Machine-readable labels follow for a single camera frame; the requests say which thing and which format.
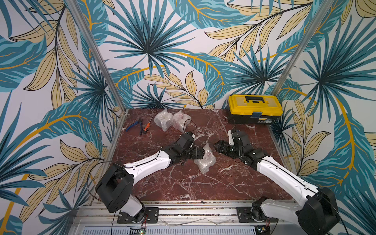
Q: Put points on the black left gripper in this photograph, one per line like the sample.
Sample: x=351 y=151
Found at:
x=196 y=155

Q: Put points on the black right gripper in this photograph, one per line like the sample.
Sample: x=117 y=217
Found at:
x=224 y=147

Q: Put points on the clear bubble wrap sheet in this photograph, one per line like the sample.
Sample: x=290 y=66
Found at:
x=208 y=160
x=180 y=121
x=164 y=120

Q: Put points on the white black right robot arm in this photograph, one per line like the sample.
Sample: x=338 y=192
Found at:
x=314 y=209

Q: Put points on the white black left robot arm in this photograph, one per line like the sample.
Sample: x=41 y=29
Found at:
x=115 y=187

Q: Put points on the yellow black plastic toolbox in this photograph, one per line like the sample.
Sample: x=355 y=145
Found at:
x=253 y=109

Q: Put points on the orange handled screwdriver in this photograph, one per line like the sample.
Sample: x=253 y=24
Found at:
x=147 y=127

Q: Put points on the aluminium front frame rail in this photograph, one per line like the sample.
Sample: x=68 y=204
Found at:
x=219 y=217

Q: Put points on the blue handled pliers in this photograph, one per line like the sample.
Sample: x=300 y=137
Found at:
x=139 y=123

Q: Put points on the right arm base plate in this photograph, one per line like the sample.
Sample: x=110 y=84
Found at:
x=250 y=215

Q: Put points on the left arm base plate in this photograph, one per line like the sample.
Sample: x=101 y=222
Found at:
x=148 y=215

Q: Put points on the right aluminium corner post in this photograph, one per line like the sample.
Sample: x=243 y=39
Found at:
x=316 y=20

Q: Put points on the aluminium corner post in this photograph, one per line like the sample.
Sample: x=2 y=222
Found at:
x=316 y=20
x=81 y=22

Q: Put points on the left aluminium corner post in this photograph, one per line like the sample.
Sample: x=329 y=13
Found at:
x=81 y=22

